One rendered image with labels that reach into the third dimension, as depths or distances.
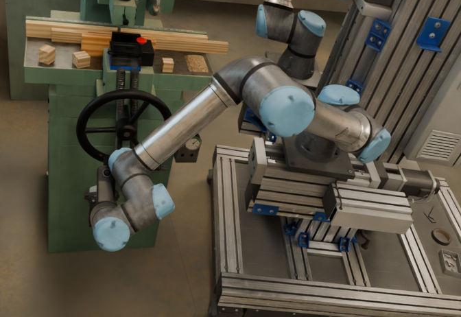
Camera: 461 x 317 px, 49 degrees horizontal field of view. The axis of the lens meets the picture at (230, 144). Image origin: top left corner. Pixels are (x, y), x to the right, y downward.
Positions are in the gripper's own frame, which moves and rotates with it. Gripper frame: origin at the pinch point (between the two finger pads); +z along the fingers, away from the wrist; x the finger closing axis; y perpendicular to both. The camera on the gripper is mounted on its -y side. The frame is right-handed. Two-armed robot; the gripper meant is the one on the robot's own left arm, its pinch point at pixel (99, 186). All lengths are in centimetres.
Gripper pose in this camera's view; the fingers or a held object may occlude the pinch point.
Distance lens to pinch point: 149.9
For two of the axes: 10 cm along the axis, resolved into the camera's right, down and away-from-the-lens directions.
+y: -0.7, 9.8, 1.7
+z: -3.3, -1.9, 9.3
